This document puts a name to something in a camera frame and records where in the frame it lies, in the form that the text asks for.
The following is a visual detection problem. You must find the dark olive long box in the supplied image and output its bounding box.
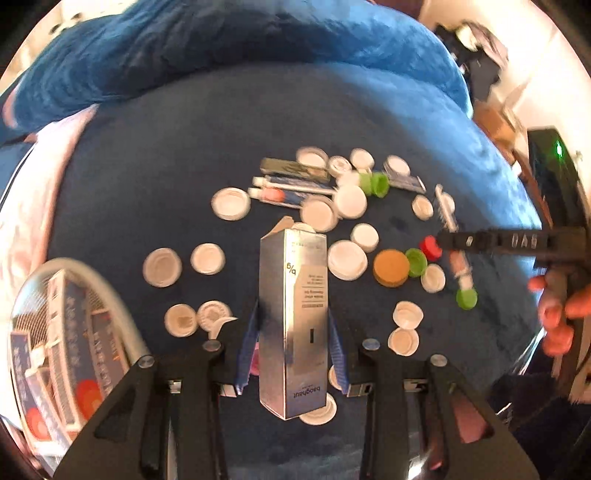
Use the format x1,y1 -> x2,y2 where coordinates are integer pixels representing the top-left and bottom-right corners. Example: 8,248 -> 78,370
260,157 -> 331,182

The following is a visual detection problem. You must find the dark bag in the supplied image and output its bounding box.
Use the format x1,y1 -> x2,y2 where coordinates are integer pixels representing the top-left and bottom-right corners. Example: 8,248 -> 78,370
455,21 -> 509,105

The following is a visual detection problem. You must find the cardboard box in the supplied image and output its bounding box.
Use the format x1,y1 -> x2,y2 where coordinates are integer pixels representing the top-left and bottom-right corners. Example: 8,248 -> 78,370
475,103 -> 516,140

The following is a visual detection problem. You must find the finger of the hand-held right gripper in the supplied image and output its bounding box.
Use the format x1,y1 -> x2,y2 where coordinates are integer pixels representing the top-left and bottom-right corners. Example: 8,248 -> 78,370
436,227 -> 558,262

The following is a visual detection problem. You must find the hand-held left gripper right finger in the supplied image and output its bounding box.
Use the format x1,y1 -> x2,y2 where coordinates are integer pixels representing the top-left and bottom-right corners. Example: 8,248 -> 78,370
327,305 -> 540,480

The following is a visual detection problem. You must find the silver carton box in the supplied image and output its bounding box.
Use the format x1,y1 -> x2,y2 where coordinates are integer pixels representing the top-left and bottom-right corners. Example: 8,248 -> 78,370
259,217 -> 329,421

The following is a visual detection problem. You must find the red bottle cap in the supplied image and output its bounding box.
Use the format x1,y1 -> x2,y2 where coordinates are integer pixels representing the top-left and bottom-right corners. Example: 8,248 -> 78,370
419,235 -> 443,260

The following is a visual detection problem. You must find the orange brown round lid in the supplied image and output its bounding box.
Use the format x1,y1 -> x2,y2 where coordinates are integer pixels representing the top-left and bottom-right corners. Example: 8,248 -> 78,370
372,248 -> 411,288

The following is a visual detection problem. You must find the navy cushion white piping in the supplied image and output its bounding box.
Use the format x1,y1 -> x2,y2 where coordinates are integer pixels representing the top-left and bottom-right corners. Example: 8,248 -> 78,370
0,136 -> 38,206

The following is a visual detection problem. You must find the blue white ointment tube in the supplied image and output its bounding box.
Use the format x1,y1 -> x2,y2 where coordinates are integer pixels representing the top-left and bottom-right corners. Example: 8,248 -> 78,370
247,186 -> 325,206
252,176 -> 336,195

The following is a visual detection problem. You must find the scatter of white bottle caps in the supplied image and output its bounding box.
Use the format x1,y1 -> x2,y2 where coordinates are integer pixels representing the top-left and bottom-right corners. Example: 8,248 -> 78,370
142,146 -> 447,426

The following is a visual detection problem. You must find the blue plush pillow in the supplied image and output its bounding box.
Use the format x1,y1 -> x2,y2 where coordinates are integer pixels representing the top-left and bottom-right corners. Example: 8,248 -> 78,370
0,0 -> 472,136

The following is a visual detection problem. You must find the pink blanket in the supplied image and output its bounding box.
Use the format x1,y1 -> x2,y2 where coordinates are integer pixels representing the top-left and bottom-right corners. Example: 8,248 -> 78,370
0,104 -> 100,296

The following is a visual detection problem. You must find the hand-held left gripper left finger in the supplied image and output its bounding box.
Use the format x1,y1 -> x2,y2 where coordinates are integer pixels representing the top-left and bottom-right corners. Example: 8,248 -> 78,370
53,300 -> 260,480

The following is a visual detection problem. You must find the blue velvet blanket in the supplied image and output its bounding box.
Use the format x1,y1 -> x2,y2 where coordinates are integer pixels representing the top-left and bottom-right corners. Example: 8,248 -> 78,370
46,60 -> 546,480

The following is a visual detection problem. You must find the stack of blue medicine boxes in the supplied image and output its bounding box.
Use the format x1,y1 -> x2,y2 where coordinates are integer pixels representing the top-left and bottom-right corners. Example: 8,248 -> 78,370
9,270 -> 131,455

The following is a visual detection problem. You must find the person's right hand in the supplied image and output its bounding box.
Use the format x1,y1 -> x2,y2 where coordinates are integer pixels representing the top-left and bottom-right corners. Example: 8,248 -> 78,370
529,272 -> 591,356

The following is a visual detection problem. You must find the pink tube green cap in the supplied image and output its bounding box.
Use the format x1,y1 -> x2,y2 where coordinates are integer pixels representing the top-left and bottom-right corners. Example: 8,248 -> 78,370
450,251 -> 478,311

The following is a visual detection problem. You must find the white round basket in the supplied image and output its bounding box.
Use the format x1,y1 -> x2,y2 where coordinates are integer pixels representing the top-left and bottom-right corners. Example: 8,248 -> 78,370
7,257 -> 151,462

